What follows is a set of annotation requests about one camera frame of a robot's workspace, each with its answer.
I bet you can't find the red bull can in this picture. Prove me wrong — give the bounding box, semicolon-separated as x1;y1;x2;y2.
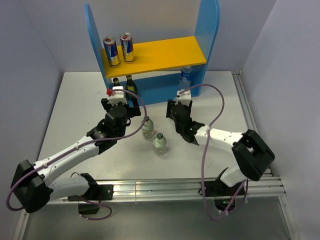
120;32;135;64
103;36;120;68

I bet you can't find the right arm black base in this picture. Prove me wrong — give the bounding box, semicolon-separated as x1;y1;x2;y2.
198;179;248;212

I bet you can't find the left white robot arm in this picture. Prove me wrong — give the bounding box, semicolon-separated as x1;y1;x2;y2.
9;96;141;213

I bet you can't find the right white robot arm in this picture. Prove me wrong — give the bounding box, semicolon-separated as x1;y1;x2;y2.
166;100;275;195

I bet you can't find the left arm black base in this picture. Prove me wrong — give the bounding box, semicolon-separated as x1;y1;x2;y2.
67;184;114;220

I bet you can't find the blue and yellow shelf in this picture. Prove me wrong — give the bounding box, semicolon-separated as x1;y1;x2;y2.
84;0;220;97

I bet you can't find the green bottle yellow label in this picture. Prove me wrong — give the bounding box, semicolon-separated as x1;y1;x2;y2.
125;75;138;96

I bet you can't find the green bottle red label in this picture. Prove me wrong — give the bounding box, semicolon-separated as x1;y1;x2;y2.
113;77;121;87

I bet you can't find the clear glass bottle green cap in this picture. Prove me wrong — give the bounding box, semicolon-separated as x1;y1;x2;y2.
141;116;154;139

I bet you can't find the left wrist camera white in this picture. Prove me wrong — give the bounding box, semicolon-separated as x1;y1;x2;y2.
106;86;128;106

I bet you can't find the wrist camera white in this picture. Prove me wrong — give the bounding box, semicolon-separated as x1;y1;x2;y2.
106;86;128;106
175;89;192;107

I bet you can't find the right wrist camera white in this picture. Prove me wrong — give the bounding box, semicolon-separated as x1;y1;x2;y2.
175;89;192;107

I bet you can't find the aluminium rail frame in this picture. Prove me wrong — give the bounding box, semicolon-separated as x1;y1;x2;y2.
13;71;291;240

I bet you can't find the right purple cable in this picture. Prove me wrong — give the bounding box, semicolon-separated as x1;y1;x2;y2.
178;84;250;221

